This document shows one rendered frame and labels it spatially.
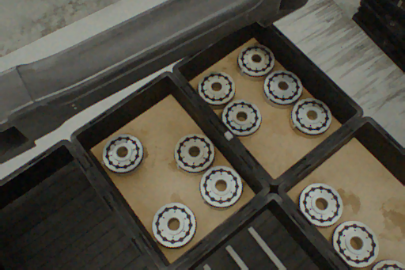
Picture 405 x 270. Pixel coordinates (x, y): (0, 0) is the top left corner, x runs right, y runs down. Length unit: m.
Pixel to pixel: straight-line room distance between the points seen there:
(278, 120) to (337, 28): 0.48
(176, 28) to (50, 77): 0.13
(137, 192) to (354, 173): 0.55
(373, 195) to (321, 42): 0.56
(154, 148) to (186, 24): 0.66
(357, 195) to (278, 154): 0.21
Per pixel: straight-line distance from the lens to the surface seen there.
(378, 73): 1.39
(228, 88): 1.08
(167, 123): 1.08
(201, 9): 0.44
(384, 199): 1.09
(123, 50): 0.42
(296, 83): 1.11
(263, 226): 1.00
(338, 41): 1.42
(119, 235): 1.02
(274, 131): 1.07
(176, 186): 1.02
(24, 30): 2.47
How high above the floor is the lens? 1.81
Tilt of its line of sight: 66 degrees down
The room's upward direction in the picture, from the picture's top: 2 degrees counter-clockwise
